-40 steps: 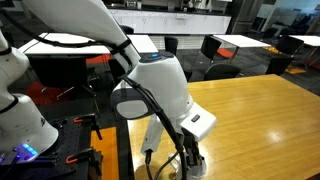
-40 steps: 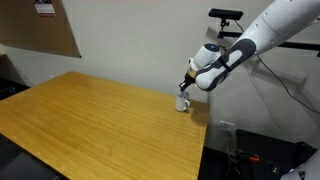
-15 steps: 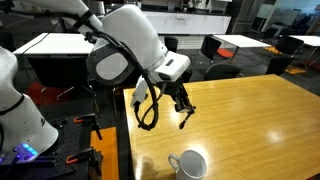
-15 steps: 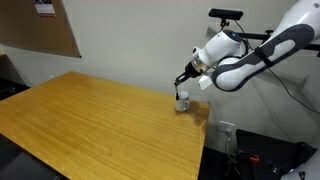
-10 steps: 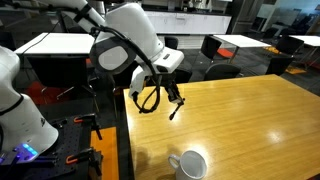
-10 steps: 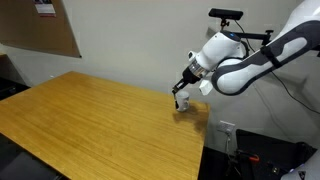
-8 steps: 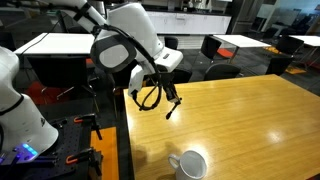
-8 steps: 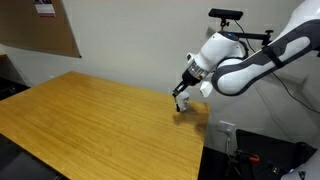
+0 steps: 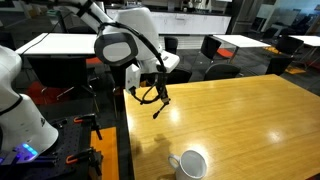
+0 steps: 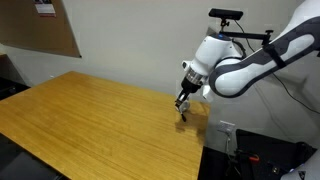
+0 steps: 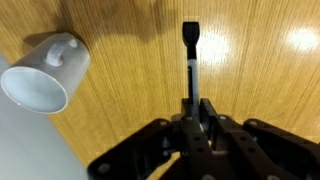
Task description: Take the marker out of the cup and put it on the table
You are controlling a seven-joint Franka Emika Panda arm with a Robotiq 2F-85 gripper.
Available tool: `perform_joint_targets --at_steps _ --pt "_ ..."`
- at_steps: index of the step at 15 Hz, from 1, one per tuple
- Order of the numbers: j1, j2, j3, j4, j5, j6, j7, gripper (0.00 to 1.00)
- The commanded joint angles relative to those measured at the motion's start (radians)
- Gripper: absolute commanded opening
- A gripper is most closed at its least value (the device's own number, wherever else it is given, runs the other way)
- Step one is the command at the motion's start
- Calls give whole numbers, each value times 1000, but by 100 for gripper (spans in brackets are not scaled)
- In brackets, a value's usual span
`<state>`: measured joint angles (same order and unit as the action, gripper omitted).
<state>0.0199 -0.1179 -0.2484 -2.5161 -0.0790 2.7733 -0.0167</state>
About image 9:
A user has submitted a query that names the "white table with dark frame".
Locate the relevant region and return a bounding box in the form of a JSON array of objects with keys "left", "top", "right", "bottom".
[{"left": 14, "top": 32, "right": 98, "bottom": 56}]

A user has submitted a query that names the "white table with metal legs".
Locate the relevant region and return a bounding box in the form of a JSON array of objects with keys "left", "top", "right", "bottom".
[
  {"left": 289, "top": 34, "right": 320, "bottom": 63},
  {"left": 213, "top": 34, "right": 272, "bottom": 64}
]

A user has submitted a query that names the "coffee machine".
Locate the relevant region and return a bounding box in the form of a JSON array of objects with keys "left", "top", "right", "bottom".
[{"left": 181, "top": 0, "right": 198, "bottom": 13}]

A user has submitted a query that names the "white counter cabinet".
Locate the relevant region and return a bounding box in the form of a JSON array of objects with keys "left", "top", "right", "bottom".
[{"left": 106, "top": 8, "right": 233, "bottom": 35}]

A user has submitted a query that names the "thick black cable conduit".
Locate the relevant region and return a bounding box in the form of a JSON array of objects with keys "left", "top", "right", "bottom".
[{"left": 97, "top": 21, "right": 169, "bottom": 76}]

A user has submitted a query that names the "black marker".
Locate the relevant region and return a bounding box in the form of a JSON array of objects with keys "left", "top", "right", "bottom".
[{"left": 152, "top": 101, "right": 171, "bottom": 120}]

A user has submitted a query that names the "thin black camera cable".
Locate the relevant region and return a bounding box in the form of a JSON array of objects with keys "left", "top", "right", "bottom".
[{"left": 129, "top": 79, "right": 162, "bottom": 105}]

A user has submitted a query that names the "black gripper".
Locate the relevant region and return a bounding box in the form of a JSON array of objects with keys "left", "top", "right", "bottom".
[{"left": 147, "top": 72, "right": 171, "bottom": 104}]

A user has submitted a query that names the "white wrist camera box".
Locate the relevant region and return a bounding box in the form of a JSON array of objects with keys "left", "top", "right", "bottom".
[{"left": 124, "top": 63, "right": 142, "bottom": 95}]

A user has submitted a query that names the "red chair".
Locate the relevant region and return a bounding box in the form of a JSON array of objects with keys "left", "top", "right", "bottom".
[{"left": 24, "top": 81, "right": 76, "bottom": 105}]

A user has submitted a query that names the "orange and black clamp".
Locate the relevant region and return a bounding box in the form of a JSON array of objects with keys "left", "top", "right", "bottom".
[
  {"left": 65, "top": 147, "right": 103, "bottom": 177},
  {"left": 73, "top": 113, "right": 103, "bottom": 141}
]

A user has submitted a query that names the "black office chair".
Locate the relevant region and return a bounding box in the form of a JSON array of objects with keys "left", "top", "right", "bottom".
[
  {"left": 200, "top": 34, "right": 223, "bottom": 62},
  {"left": 163, "top": 35, "right": 179, "bottom": 56},
  {"left": 265, "top": 54, "right": 295, "bottom": 76},
  {"left": 275, "top": 34, "right": 305, "bottom": 55},
  {"left": 203, "top": 63, "right": 242, "bottom": 81},
  {"left": 166, "top": 67, "right": 193, "bottom": 85}
]

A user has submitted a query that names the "white ceramic mug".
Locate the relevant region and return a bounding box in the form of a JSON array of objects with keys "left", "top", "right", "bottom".
[{"left": 167, "top": 149, "right": 208, "bottom": 180}]

